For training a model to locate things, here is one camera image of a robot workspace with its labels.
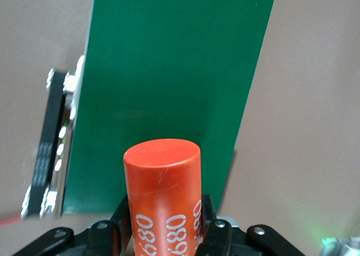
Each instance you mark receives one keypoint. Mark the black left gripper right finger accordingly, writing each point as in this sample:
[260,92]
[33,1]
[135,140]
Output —
[219,239]

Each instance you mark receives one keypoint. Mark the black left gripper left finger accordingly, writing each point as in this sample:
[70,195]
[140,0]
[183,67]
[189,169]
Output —
[98,239]

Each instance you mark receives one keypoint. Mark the green conveyor belt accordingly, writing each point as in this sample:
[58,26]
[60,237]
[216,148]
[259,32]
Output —
[168,70]

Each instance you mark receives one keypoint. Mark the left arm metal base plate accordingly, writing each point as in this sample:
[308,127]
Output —
[340,247]

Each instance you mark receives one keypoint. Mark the orange 4680 battery cylinder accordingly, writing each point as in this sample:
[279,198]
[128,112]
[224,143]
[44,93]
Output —
[163,183]

